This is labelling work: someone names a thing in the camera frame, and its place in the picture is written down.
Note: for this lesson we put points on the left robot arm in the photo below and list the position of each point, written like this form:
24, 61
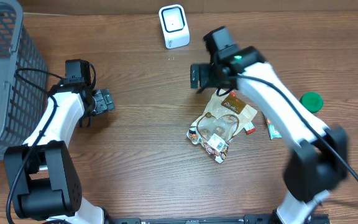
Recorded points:
43, 181

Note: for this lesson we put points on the teal orange soup packet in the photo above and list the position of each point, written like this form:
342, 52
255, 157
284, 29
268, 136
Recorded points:
273, 133

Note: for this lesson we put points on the grey plastic mesh basket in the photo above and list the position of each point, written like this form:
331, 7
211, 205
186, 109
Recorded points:
21, 105

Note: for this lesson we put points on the green white cup container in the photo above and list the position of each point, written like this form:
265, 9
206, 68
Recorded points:
312, 101

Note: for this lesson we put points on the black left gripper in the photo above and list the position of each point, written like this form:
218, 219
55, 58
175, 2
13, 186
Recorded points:
103, 101

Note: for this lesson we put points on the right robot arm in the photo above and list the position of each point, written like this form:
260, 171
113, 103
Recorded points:
318, 153

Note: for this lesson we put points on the red snack packet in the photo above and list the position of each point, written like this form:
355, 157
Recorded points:
249, 127

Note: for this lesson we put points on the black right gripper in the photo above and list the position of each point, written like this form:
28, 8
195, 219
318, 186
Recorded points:
196, 76

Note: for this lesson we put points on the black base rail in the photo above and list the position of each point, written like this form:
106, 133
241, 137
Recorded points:
194, 221

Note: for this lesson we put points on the white barcode scanner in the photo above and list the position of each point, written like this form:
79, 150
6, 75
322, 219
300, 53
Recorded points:
174, 26

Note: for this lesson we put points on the white brown snack bag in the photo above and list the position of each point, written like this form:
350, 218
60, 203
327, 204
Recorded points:
223, 118

